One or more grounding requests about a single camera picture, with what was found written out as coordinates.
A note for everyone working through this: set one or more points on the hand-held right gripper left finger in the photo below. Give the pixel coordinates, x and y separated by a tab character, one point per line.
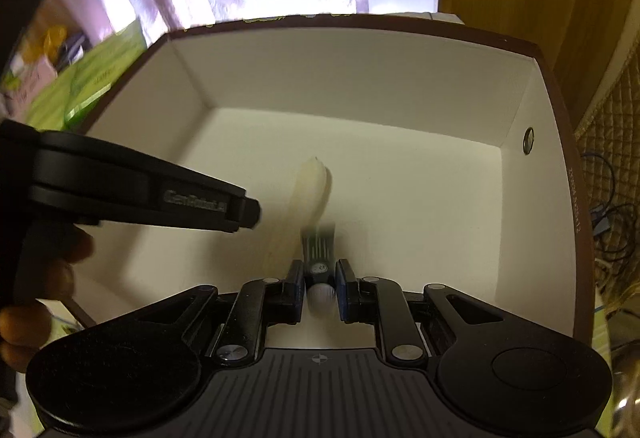
298	290

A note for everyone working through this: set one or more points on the pack of green tissue boxes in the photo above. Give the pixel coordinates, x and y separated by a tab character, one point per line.
85	73

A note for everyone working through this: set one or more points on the printed cardboard box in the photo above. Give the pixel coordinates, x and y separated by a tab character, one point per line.
20	88

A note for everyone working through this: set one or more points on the yellow plastic item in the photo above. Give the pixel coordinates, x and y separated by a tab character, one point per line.
52	40

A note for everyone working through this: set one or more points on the green striped small tube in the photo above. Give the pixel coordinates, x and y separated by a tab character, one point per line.
318	263

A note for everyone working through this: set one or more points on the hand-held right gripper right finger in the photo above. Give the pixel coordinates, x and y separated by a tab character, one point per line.
343	293

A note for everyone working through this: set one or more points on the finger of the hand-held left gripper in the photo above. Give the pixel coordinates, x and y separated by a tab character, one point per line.
248	214

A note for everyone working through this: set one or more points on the long white plastic piece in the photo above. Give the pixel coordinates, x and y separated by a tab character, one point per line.
315	188

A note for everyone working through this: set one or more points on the brown cardboard box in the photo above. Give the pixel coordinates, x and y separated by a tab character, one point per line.
400	193

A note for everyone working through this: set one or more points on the person's left hand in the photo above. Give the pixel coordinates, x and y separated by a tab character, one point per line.
55	280

